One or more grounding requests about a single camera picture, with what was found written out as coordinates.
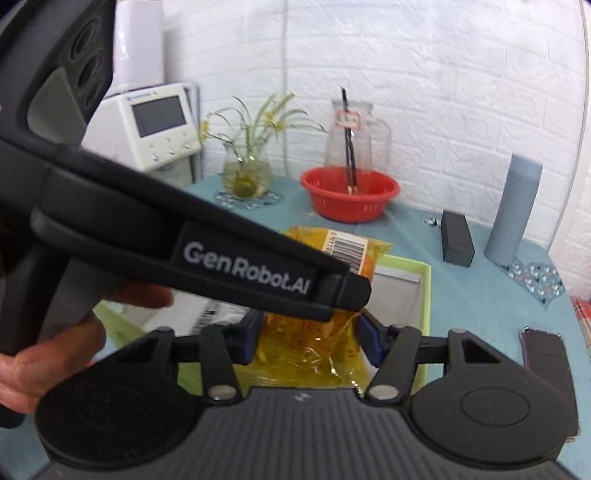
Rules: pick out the white appliance with screen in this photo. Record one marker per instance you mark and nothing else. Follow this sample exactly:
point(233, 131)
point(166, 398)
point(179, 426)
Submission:
point(157, 115)

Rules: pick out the red checked cloth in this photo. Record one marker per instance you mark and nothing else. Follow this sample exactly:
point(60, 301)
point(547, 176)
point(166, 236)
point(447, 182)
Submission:
point(582, 327)

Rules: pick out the patterned coaster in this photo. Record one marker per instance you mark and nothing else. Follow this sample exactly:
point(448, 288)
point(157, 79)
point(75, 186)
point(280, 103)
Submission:
point(268, 201)
point(538, 281)

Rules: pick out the glass pitcher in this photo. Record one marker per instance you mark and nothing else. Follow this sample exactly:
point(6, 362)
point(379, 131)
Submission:
point(364, 138)

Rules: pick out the white cylinder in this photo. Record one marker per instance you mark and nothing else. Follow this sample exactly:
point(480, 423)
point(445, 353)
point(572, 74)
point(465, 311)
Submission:
point(138, 41)

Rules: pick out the light green cardboard box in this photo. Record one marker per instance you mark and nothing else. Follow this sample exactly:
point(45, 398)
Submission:
point(425, 300)

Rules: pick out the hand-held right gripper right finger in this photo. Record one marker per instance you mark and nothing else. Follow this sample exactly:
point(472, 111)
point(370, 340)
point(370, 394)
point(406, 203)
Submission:
point(371, 341)

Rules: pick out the small candy wrapper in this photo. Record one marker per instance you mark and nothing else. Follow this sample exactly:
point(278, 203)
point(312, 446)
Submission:
point(431, 221)

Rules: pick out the red plastic bowl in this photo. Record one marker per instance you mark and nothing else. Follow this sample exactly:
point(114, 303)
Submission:
point(346, 203)

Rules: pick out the black rectangular box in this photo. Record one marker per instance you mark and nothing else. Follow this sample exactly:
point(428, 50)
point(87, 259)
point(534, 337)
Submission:
point(457, 240)

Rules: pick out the grey blue bottle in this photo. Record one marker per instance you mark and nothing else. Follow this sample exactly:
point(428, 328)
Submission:
point(512, 207)

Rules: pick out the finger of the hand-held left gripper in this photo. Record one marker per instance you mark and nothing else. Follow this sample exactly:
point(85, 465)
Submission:
point(346, 290)

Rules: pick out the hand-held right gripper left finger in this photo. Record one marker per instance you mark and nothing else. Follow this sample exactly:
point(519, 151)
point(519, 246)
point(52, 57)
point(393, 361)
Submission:
point(249, 339)

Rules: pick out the person's left hand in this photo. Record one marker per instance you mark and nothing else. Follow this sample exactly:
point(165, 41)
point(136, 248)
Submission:
point(55, 364)

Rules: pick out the yellow snack packet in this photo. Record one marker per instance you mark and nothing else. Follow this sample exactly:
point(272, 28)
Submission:
point(304, 350)

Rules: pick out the glass vase with plant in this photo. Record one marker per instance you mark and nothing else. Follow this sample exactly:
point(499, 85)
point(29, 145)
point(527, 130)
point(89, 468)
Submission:
point(247, 170)

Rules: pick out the white striped packet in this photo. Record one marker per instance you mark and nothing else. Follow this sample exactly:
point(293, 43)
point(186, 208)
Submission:
point(217, 318)

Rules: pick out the black drinking straw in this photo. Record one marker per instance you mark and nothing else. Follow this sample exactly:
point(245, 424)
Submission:
point(348, 138)

